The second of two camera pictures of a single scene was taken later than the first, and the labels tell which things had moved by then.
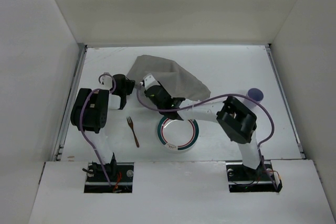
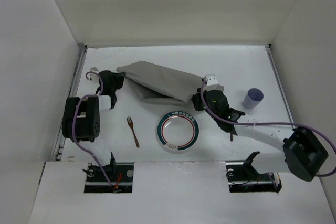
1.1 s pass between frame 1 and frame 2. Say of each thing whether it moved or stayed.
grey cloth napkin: moved
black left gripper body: moved
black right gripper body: moved
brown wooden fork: stayed
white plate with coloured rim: stayed
